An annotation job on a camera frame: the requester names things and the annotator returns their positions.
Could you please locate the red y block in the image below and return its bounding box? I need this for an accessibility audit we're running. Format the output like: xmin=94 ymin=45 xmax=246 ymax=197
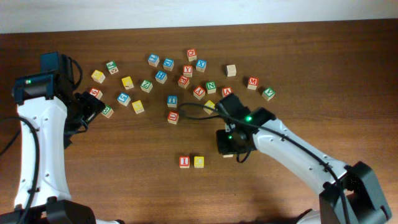
xmin=193 ymin=86 xmax=206 ymax=100
xmin=183 ymin=65 xmax=193 ymax=77

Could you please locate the yellow C block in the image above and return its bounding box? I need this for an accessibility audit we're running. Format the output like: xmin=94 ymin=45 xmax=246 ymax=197
xmin=194 ymin=156 xmax=205 ymax=168

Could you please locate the green N block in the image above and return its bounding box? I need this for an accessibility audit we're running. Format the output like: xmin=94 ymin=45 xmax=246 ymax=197
xmin=206 ymin=82 xmax=216 ymax=94

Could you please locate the blue 5 block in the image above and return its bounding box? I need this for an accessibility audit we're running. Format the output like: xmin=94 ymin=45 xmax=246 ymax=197
xmin=117 ymin=92 xmax=131 ymax=106

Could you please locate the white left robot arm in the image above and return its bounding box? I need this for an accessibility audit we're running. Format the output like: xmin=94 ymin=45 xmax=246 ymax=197
xmin=1 ymin=52 xmax=112 ymax=223

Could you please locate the blue X block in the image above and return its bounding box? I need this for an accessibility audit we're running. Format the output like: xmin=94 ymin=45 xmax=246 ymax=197
xmin=196 ymin=60 xmax=207 ymax=72

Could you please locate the green J block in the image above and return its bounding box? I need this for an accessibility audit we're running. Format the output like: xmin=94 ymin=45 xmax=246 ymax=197
xmin=106 ymin=61 xmax=119 ymax=75

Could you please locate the yellow S block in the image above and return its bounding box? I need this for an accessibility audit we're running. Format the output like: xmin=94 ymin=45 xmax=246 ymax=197
xmin=131 ymin=100 xmax=144 ymax=114

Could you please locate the red Y block lower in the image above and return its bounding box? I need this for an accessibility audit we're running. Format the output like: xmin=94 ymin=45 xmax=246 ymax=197
xmin=193 ymin=86 xmax=206 ymax=100

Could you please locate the red U block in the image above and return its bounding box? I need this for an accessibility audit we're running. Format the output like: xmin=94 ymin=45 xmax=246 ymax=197
xmin=167 ymin=111 xmax=179 ymax=124

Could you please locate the red C block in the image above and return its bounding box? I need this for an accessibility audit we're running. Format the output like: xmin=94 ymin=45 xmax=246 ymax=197
xmin=187 ymin=49 xmax=197 ymax=62

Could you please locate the red A block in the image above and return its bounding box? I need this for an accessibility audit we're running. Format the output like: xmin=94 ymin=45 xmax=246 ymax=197
xmin=221 ymin=86 xmax=233 ymax=98

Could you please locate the blue D block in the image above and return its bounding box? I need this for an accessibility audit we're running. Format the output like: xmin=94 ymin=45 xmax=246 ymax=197
xmin=163 ymin=58 xmax=174 ymax=71

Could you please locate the red I block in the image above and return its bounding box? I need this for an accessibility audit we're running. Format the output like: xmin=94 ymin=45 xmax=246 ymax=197
xmin=178 ymin=156 xmax=190 ymax=169

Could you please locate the yellow block far left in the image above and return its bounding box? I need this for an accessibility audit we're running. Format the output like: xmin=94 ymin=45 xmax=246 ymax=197
xmin=91 ymin=70 xmax=106 ymax=83

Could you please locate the blue H block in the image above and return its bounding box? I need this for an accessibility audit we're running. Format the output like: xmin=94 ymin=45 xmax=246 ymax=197
xmin=155 ymin=71 xmax=167 ymax=84

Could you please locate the green V block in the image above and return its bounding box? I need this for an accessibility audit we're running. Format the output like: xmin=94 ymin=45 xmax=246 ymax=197
xmin=262 ymin=88 xmax=275 ymax=101

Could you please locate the blue L block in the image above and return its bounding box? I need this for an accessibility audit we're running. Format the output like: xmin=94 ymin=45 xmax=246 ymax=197
xmin=147 ymin=54 xmax=160 ymax=67

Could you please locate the red M block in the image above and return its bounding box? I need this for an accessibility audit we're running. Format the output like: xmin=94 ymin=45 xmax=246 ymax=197
xmin=247 ymin=77 xmax=259 ymax=90

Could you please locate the yellow X block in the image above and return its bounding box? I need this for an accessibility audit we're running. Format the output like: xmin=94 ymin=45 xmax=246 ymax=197
xmin=121 ymin=76 xmax=134 ymax=90

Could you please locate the plain wooden block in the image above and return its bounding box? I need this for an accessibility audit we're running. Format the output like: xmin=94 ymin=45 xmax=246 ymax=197
xmin=226 ymin=65 xmax=237 ymax=77

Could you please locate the green B block right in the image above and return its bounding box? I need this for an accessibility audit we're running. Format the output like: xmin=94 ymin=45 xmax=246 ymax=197
xmin=101 ymin=105 xmax=114 ymax=118

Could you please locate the red Y block upper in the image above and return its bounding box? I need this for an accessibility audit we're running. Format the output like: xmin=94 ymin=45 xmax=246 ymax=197
xmin=183 ymin=65 xmax=193 ymax=77

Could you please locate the blue T block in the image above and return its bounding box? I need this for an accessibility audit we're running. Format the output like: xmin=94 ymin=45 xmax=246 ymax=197
xmin=167 ymin=95 xmax=178 ymax=108

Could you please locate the red E block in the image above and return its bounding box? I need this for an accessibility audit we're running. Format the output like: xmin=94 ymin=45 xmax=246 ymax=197
xmin=177 ymin=75 xmax=190 ymax=89

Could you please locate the green Z block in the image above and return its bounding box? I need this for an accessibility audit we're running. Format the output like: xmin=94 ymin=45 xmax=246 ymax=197
xmin=140 ymin=80 xmax=153 ymax=93

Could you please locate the yellow E block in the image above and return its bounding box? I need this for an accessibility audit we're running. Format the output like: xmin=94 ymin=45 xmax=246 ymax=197
xmin=203 ymin=100 xmax=215 ymax=114

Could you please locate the red 6 block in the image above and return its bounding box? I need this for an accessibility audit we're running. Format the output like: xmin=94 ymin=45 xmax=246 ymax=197
xmin=89 ymin=88 xmax=103 ymax=100

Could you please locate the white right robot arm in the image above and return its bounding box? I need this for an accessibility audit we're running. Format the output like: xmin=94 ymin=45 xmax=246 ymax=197
xmin=215 ymin=94 xmax=392 ymax=224

